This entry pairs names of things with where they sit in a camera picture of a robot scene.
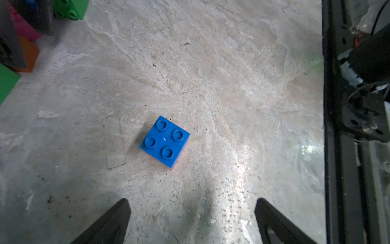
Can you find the magenta lego brick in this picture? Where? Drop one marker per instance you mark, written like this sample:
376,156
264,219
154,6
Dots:
21,27

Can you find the blue lego brick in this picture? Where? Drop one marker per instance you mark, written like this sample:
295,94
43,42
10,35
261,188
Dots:
165,141

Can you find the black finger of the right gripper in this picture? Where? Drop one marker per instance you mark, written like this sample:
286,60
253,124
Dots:
11,51

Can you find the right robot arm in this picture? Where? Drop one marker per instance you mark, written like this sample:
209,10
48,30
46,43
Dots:
367,61

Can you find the orange lego brick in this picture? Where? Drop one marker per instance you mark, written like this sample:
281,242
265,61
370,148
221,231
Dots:
31,53

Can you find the green lego brick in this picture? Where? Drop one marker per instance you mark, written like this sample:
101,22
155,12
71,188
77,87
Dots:
8,79
70,9

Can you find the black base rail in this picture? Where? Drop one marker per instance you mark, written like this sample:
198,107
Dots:
357,131

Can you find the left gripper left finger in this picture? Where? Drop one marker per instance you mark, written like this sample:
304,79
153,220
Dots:
110,228

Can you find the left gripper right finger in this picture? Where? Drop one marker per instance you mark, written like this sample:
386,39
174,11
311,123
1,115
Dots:
275,228

